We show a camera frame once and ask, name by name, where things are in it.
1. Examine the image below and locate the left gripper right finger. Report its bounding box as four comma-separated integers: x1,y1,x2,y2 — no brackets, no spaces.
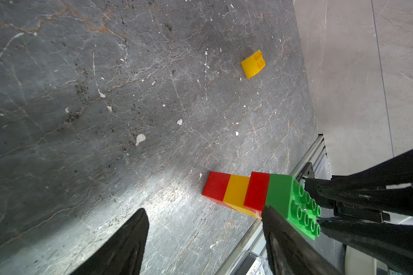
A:
262,206,341,275

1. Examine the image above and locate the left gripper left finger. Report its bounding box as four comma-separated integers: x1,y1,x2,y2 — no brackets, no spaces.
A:
72,208,149,275

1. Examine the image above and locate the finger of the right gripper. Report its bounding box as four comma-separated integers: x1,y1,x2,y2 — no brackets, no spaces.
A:
318,218,413,275
305,149,413,217

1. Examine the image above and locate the green lego brick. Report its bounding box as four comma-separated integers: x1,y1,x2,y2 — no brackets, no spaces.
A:
265,174,321,240

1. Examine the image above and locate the long red lego brick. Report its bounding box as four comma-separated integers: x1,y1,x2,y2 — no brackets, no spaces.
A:
243,172,270,218

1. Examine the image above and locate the small yellow lego brick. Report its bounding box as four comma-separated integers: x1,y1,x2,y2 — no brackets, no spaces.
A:
223,175,259,218

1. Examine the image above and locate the small red lego brick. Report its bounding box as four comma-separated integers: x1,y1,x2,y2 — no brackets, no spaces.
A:
202,171,231,208

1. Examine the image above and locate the yellow sloped lego brick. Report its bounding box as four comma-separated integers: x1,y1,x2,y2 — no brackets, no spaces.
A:
240,50,266,79

